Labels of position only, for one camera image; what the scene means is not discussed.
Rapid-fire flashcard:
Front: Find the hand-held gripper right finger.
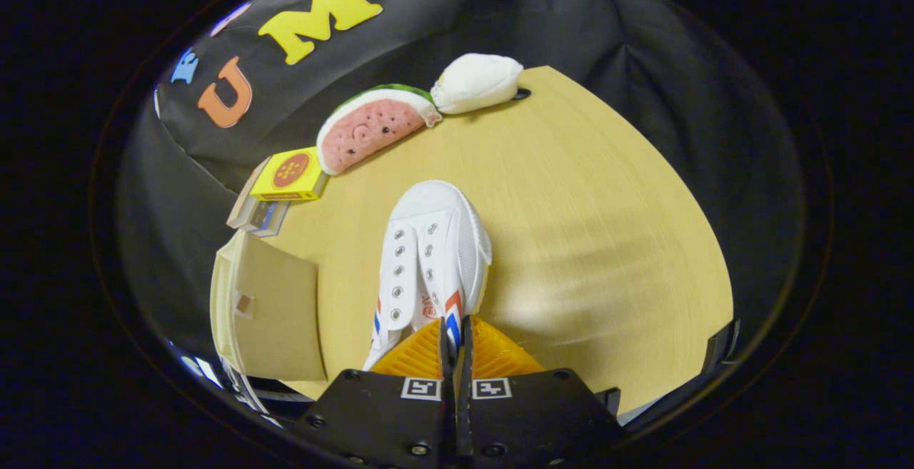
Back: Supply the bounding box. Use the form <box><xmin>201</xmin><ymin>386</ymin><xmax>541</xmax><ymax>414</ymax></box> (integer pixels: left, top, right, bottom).
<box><xmin>457</xmin><ymin>316</ymin><xmax>622</xmax><ymax>469</ymax></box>

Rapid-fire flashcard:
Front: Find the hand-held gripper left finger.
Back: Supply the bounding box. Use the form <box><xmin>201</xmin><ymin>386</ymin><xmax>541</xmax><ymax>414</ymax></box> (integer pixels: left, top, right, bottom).
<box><xmin>293</xmin><ymin>316</ymin><xmax>456</xmax><ymax>469</ymax></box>

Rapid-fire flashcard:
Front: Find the translucent white storage box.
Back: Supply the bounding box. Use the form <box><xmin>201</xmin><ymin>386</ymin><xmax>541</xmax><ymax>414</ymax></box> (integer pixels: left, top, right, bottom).
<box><xmin>209</xmin><ymin>228</ymin><xmax>328</xmax><ymax>383</ymax></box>

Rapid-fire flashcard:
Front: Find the white striped canvas shoe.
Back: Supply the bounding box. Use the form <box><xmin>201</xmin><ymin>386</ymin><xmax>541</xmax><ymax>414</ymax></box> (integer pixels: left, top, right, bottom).
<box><xmin>362</xmin><ymin>181</ymin><xmax>493</xmax><ymax>372</ymax></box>

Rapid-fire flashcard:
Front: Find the dark bar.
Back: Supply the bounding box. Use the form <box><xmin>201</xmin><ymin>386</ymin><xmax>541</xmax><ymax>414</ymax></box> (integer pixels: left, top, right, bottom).
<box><xmin>703</xmin><ymin>318</ymin><xmax>741</xmax><ymax>377</ymax></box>

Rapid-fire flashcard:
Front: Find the blue book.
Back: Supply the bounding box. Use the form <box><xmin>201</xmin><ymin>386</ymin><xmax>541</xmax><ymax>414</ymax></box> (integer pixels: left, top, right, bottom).
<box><xmin>261</xmin><ymin>200</ymin><xmax>290</xmax><ymax>238</ymax></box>

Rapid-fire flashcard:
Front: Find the beige book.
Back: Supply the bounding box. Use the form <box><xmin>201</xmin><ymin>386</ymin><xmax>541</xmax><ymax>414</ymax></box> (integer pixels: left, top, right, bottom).
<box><xmin>226</xmin><ymin>157</ymin><xmax>272</xmax><ymax>229</ymax></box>

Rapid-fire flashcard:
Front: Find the yellow book with red circle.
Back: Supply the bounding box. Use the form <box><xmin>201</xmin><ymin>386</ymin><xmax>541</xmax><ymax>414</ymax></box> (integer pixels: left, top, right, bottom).
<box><xmin>250</xmin><ymin>146</ymin><xmax>329</xmax><ymax>202</ymax></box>

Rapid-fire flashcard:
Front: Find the watermelon slice plush toy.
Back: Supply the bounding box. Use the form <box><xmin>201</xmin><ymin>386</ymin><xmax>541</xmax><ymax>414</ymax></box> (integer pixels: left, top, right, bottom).
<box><xmin>316</xmin><ymin>84</ymin><xmax>443</xmax><ymax>176</ymax></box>

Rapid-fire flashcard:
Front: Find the white plush toy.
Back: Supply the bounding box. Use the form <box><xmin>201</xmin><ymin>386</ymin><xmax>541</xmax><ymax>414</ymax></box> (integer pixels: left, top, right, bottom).
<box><xmin>430</xmin><ymin>53</ymin><xmax>524</xmax><ymax>115</ymax></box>

